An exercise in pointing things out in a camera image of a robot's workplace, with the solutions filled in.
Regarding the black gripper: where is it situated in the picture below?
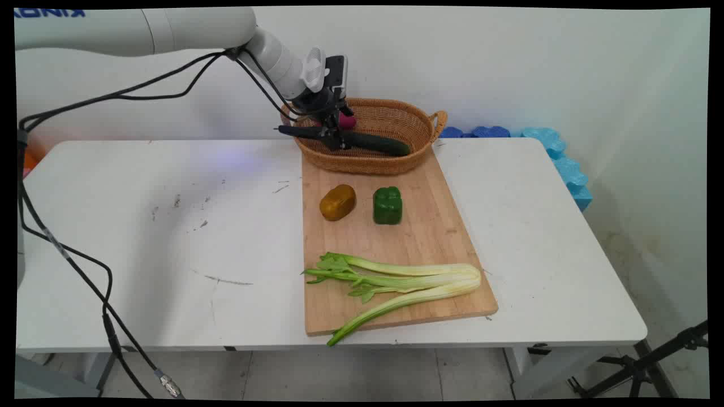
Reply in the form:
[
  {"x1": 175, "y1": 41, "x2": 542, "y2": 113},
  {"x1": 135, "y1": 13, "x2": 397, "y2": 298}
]
[{"x1": 291, "y1": 85, "x2": 354, "y2": 152}]

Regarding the long dark green cucumber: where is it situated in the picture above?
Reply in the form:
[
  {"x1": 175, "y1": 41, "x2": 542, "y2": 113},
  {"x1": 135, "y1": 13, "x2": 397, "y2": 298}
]
[{"x1": 277, "y1": 125, "x2": 411, "y2": 158}]

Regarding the brown potato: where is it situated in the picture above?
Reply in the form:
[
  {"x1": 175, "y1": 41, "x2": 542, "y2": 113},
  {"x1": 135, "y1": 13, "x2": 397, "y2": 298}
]
[{"x1": 320, "y1": 184, "x2": 357, "y2": 222}]

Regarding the woven wicker basket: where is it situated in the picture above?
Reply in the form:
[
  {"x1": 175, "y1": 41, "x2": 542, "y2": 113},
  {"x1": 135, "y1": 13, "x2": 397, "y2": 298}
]
[{"x1": 281, "y1": 98, "x2": 448, "y2": 175}]

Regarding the green bell pepper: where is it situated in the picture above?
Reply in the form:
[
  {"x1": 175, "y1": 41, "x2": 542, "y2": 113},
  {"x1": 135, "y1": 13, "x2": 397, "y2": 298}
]
[{"x1": 373, "y1": 187, "x2": 403, "y2": 226}]

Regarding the wooden cutting board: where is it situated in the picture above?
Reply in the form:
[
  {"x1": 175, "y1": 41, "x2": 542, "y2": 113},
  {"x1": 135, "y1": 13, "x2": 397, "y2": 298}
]
[{"x1": 301, "y1": 148, "x2": 499, "y2": 337}]

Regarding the dark blue foam mat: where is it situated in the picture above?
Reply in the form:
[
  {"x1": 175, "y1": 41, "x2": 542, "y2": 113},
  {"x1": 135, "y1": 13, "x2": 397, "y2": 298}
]
[{"x1": 439, "y1": 125, "x2": 511, "y2": 139}]

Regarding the green celery bunch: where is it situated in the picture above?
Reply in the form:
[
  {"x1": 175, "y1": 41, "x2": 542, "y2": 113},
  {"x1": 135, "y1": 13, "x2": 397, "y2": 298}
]
[{"x1": 301, "y1": 252, "x2": 482, "y2": 347}]

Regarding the light blue foam mat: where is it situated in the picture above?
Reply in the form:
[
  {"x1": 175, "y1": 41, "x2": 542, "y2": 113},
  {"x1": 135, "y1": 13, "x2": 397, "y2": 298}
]
[{"x1": 520, "y1": 127, "x2": 594, "y2": 213}]

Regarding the orange object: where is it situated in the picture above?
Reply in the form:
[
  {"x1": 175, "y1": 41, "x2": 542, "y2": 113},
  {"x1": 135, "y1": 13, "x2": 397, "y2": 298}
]
[{"x1": 21, "y1": 131, "x2": 47, "y2": 177}]

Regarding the white table leg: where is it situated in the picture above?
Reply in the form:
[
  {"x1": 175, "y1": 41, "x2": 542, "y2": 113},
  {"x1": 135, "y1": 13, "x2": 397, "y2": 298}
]
[{"x1": 503, "y1": 344, "x2": 607, "y2": 400}]

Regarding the black tripod stand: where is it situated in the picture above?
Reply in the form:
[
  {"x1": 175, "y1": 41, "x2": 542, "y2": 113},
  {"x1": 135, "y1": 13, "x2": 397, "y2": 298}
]
[{"x1": 529, "y1": 320, "x2": 709, "y2": 399}]

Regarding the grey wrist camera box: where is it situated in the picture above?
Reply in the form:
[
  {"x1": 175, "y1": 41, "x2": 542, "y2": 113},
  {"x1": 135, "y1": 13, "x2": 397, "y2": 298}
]
[{"x1": 325, "y1": 55, "x2": 348, "y2": 92}]

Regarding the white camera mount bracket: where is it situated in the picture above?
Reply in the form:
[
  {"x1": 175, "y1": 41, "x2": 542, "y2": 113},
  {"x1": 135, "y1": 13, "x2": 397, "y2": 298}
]
[{"x1": 300, "y1": 46, "x2": 328, "y2": 94}]

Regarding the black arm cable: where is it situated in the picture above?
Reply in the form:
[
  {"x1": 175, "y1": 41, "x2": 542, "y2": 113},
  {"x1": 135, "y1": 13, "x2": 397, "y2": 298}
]
[{"x1": 19, "y1": 49, "x2": 303, "y2": 134}]

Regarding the black cable with metal plug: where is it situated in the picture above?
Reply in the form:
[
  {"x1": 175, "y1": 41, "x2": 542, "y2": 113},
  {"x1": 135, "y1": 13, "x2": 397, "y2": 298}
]
[{"x1": 17, "y1": 131, "x2": 183, "y2": 399}]

